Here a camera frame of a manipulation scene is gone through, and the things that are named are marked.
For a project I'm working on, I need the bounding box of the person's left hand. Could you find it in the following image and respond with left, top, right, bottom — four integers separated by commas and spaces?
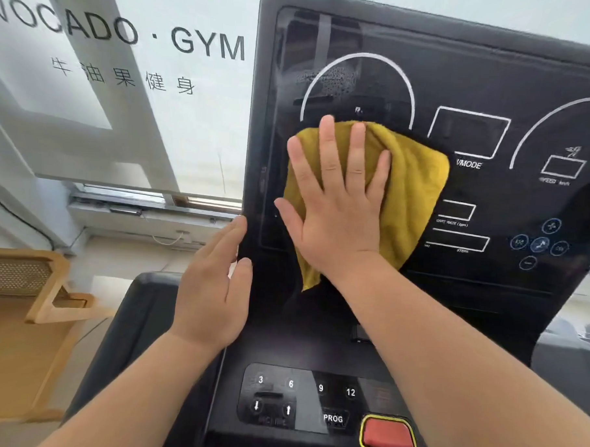
168, 212, 256, 351

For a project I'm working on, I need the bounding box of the person's right hand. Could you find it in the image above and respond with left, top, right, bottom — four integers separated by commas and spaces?
270, 113, 394, 284

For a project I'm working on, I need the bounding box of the yellow microfibre cloth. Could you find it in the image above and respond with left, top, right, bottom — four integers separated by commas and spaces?
277, 117, 452, 298

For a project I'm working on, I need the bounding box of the person's right forearm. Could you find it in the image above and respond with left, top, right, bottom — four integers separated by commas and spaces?
315, 250, 590, 447

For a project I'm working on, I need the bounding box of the person's left forearm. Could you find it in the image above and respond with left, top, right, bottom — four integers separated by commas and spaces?
36, 324, 225, 447

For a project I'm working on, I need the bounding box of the frosted window with lettering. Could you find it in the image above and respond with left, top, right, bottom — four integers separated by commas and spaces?
0, 0, 267, 203

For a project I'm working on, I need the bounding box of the black treadmill console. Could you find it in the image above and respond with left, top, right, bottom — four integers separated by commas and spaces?
201, 0, 590, 447

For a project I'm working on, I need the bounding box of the red stop button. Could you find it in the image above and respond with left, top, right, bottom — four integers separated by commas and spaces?
359, 414, 419, 447

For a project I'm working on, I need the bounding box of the wooden rattan chair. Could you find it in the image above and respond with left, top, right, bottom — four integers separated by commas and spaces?
0, 248, 120, 429

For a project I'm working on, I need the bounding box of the white cable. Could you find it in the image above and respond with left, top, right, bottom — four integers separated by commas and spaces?
150, 229, 191, 249

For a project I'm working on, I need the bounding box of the metal window frame rail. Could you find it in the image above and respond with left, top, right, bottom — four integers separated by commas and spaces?
67, 182, 243, 230

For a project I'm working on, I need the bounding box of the black wall cable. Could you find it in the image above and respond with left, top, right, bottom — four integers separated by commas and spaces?
0, 184, 90, 255

